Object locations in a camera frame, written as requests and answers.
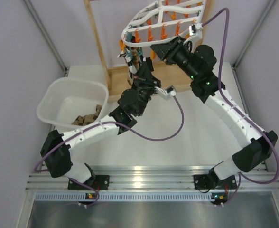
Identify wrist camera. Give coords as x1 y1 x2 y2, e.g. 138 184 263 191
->
155 85 177 101
184 23 203 43

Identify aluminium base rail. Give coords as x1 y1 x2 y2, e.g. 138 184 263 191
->
26 166 279 203

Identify white clip hanger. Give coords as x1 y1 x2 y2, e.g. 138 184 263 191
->
121 0 207 48

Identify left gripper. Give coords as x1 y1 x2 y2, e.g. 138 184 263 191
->
133 61 161 116

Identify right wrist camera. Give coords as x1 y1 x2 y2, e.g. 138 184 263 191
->
184 23 203 43

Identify left wooden post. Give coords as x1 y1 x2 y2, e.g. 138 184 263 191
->
83 0 112 90

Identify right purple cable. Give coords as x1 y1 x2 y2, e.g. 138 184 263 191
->
201 7 279 205

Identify brown checkered sock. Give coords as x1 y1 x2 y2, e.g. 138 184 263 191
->
72 104 102 126

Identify black white patterned sock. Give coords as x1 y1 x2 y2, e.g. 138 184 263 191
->
117 51 138 84

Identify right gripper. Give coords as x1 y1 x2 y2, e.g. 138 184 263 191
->
151 36 199 81

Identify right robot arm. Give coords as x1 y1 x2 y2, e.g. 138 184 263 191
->
150 36 278 189

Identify wooden tray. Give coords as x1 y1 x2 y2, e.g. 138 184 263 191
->
108 61 192 103

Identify teal clothespin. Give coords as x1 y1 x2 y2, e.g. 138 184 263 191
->
134 47 143 57
125 48 133 62

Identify white plastic bin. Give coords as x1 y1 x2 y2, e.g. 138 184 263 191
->
37 77 109 131

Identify orange clothespin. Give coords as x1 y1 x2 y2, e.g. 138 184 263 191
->
119 40 126 54
150 50 156 60

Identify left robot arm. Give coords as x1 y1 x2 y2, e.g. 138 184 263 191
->
40 57 161 189

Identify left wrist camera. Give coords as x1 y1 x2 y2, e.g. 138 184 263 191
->
155 85 177 101

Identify striped colourful sock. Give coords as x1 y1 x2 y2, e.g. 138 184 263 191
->
132 53 141 72

